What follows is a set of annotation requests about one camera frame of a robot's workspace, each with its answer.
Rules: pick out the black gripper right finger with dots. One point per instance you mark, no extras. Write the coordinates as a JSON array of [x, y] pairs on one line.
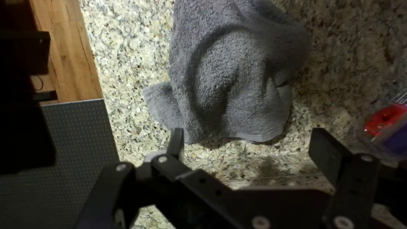
[[351, 185]]

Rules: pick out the dark grey towel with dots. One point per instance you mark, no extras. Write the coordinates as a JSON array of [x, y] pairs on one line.
[[237, 76]]

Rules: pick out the grey perforated panel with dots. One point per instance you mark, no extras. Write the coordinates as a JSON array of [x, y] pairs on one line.
[[64, 169]]

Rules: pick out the black box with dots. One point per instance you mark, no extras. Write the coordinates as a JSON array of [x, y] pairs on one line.
[[21, 105]]

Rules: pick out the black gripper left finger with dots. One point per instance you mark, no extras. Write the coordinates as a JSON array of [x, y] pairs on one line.
[[186, 178]]

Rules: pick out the red labelled plastic package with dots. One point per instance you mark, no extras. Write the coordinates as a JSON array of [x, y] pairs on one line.
[[386, 122]]

